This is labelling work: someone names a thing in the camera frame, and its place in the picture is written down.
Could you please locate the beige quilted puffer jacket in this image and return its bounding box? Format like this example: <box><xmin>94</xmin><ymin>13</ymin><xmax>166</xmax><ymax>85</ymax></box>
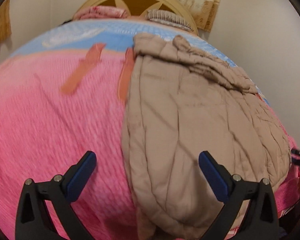
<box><xmin>122</xmin><ymin>33</ymin><xmax>290</xmax><ymax>239</ymax></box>

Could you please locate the pink and blue bedspread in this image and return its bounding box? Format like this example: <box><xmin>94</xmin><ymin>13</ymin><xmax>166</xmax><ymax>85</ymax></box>
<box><xmin>0</xmin><ymin>20</ymin><xmax>300</xmax><ymax>239</ymax></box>

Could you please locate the beige patterned side curtain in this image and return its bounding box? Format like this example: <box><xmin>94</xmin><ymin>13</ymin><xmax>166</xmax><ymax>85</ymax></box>
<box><xmin>0</xmin><ymin>0</ymin><xmax>12</xmax><ymax>43</ymax></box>

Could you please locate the striped pillow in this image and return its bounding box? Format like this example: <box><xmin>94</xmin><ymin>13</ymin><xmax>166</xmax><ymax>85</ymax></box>
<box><xmin>145</xmin><ymin>9</ymin><xmax>193</xmax><ymax>31</ymax></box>

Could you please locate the pink floral folded blanket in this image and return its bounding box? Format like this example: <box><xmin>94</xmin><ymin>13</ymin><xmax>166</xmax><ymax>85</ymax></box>
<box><xmin>72</xmin><ymin>5</ymin><xmax>128</xmax><ymax>21</ymax></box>

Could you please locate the cream round wooden headboard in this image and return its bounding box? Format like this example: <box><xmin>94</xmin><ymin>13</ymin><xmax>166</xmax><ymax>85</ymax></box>
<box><xmin>80</xmin><ymin>0</ymin><xmax>199</xmax><ymax>35</ymax></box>

